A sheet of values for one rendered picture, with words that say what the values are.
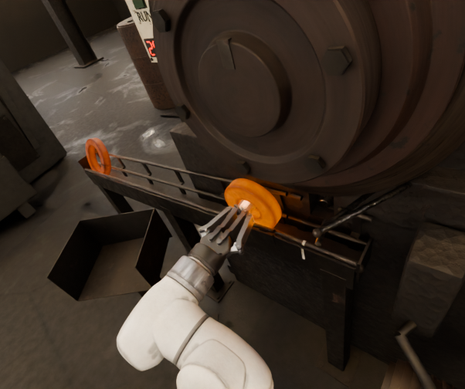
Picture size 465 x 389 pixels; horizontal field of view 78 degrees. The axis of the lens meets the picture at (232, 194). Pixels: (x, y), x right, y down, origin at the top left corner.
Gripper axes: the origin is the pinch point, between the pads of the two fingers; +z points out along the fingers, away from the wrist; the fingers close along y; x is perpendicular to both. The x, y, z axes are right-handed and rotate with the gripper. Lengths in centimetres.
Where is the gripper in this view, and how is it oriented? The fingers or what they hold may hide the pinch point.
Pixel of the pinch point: (250, 201)
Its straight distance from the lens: 71.0
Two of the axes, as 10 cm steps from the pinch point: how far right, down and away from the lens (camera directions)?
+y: 7.7, 2.6, -5.8
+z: 5.7, -6.9, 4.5
